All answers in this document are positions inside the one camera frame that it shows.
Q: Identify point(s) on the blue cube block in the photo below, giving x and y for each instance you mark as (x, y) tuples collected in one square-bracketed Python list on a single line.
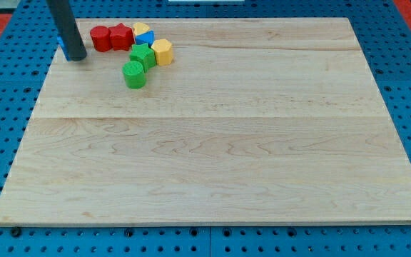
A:
[(63, 46)]

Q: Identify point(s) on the light wooden board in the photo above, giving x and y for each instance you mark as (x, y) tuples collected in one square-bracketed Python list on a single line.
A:
[(257, 122)]

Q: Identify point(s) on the yellow hexagon block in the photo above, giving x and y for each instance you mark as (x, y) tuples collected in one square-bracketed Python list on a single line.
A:
[(163, 50)]

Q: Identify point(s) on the green cylinder block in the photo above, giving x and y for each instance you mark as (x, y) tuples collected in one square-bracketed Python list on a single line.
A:
[(134, 75)]

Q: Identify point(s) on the green star block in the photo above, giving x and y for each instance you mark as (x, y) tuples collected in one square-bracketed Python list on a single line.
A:
[(143, 54)]

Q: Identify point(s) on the blue triangle block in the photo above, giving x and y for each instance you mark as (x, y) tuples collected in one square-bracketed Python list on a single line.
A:
[(145, 38)]

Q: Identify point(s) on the yellow heart block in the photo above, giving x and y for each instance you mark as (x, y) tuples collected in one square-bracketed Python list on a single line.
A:
[(140, 28)]

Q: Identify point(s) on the red star block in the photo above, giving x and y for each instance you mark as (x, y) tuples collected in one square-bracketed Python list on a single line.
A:
[(121, 37)]

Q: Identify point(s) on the red cylinder block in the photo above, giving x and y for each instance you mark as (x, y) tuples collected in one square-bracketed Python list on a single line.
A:
[(100, 36)]

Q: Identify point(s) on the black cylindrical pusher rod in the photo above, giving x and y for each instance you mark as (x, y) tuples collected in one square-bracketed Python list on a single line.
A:
[(66, 25)]

